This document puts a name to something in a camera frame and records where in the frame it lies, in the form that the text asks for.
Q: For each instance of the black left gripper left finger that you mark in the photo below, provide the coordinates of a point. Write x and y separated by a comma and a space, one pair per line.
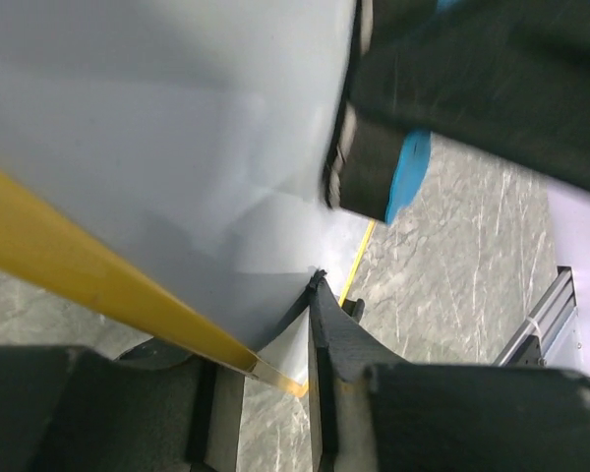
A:
68, 408

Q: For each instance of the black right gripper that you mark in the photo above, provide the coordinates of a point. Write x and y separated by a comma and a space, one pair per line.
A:
509, 77

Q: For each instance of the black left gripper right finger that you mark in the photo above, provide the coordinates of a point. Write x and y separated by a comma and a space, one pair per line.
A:
371, 410

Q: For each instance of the yellow framed whiteboard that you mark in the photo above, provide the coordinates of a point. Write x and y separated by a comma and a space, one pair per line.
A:
161, 163

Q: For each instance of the black left stand foot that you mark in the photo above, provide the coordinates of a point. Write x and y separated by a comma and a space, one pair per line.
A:
351, 307

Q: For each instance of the aluminium right side rail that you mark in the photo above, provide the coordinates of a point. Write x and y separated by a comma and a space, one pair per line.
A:
549, 336

